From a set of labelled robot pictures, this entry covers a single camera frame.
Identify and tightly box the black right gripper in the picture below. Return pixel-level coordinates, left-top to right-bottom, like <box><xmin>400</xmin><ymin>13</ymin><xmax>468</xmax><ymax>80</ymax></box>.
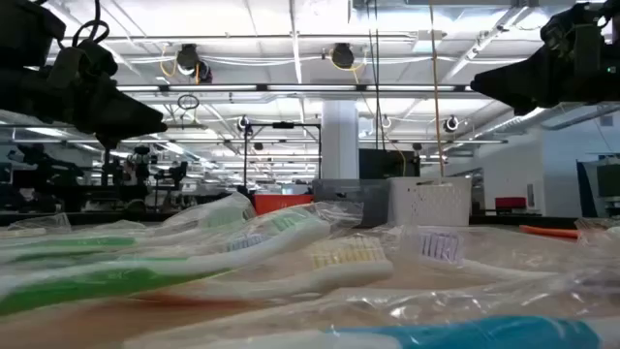
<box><xmin>470</xmin><ymin>1</ymin><xmax>620</xmax><ymax>116</ymax></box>

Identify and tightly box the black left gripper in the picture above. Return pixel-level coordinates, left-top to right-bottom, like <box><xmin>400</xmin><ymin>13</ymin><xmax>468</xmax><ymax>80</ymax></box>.
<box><xmin>0</xmin><ymin>37</ymin><xmax>169</xmax><ymax>146</ymax></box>

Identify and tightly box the green toothbrush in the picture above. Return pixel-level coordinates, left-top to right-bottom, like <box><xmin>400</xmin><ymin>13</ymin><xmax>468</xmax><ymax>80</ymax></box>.
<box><xmin>0</xmin><ymin>201</ymin><xmax>364</xmax><ymax>319</ymax></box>
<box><xmin>0</xmin><ymin>191</ymin><xmax>258</xmax><ymax>266</ymax></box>

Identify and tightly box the blue toothbrush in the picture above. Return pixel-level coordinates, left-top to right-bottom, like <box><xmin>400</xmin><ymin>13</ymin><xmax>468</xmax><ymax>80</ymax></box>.
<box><xmin>120</xmin><ymin>314</ymin><xmax>620</xmax><ymax>349</ymax></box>
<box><xmin>220</xmin><ymin>232</ymin><xmax>272</xmax><ymax>253</ymax></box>

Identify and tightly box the purple toothbrush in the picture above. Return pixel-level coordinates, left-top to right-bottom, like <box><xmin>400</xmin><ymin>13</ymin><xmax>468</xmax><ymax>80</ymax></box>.
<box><xmin>416</xmin><ymin>230</ymin><xmax>563</xmax><ymax>285</ymax></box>

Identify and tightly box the black background robot workstation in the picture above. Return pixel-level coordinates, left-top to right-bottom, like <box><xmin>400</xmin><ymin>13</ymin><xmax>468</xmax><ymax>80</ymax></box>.
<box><xmin>0</xmin><ymin>143</ymin><xmax>191</xmax><ymax>214</ymax></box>

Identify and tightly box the red storage box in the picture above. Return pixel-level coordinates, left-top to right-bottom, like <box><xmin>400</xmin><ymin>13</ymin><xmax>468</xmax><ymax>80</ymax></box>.
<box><xmin>494</xmin><ymin>196</ymin><xmax>528</xmax><ymax>211</ymax></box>

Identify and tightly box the grey covered equipment rack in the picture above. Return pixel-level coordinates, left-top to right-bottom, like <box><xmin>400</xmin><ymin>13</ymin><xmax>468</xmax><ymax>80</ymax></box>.
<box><xmin>574</xmin><ymin>155</ymin><xmax>620</xmax><ymax>218</ymax></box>

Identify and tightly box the orange flat mat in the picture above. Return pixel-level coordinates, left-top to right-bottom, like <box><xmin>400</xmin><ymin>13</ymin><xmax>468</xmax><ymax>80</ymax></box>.
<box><xmin>518</xmin><ymin>224</ymin><xmax>581</xmax><ymax>240</ymax></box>

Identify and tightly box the white perforated plastic basket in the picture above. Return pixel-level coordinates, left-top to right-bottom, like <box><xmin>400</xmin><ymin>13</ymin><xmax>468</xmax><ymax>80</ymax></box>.
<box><xmin>387</xmin><ymin>175</ymin><xmax>474</xmax><ymax>228</ymax></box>

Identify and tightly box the black screen panel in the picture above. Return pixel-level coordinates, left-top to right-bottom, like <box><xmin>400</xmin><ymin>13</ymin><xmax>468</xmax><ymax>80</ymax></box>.
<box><xmin>358</xmin><ymin>147</ymin><xmax>421</xmax><ymax>179</ymax></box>

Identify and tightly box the orange perforated plastic basket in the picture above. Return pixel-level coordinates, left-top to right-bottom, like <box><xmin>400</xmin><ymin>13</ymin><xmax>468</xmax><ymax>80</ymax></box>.
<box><xmin>252</xmin><ymin>193</ymin><xmax>315</xmax><ymax>216</ymax></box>

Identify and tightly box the long ceiling light strip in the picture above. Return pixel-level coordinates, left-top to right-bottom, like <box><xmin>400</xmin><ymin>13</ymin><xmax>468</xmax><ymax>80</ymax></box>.
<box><xmin>115</xmin><ymin>83</ymin><xmax>475</xmax><ymax>94</ymax></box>

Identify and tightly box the white square column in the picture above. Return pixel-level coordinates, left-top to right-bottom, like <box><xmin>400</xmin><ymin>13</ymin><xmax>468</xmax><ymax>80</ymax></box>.
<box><xmin>321</xmin><ymin>99</ymin><xmax>360</xmax><ymax>180</ymax></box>

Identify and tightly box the grey plastic basket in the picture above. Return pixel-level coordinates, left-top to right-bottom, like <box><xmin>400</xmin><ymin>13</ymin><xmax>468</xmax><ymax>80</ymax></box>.
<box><xmin>312</xmin><ymin>177</ymin><xmax>391</xmax><ymax>228</ymax></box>

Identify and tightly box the orange toothbrush with yellow bristles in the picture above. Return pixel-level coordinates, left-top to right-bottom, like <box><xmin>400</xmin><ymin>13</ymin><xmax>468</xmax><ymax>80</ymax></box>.
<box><xmin>130</xmin><ymin>234</ymin><xmax>396</xmax><ymax>311</ymax></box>

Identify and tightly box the black hanging cable loop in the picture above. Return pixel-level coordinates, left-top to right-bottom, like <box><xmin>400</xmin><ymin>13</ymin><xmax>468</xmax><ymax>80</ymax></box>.
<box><xmin>175</xmin><ymin>92</ymin><xmax>202</xmax><ymax>111</ymax></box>

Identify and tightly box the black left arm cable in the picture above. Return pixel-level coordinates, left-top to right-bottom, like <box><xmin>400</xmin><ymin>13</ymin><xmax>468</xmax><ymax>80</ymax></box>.
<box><xmin>71</xmin><ymin>0</ymin><xmax>111</xmax><ymax>48</ymax></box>

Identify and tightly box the black aluminium table frame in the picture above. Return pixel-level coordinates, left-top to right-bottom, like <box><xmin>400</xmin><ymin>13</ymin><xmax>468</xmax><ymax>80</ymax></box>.
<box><xmin>0</xmin><ymin>208</ymin><xmax>580</xmax><ymax>230</ymax></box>

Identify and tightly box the black background frame stand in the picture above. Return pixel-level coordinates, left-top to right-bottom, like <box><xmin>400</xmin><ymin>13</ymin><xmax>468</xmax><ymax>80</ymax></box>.
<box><xmin>243</xmin><ymin>120</ymin><xmax>323</xmax><ymax>193</ymax></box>

